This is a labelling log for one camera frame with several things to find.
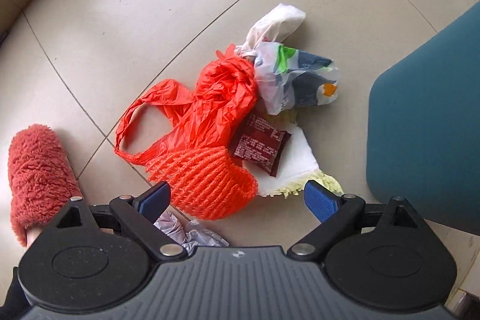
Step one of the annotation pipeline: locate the orange foam fruit net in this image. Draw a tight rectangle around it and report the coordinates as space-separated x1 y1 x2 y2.
146 147 258 221

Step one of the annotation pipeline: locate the teal plastic trash bin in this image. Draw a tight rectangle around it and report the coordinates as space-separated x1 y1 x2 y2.
366 5 480 235

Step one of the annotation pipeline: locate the red fluffy slipper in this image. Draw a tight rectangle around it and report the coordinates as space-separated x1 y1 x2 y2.
7 124 81 247

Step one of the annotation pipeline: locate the red plastic bag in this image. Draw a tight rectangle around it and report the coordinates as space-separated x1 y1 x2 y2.
114 44 258 166

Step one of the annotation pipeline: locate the dark red snack wrapper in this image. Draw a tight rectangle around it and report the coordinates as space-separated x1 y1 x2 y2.
229 112 291 177

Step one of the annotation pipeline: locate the colourful printed plastic bag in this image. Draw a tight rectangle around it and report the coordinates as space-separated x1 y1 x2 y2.
254 42 338 115

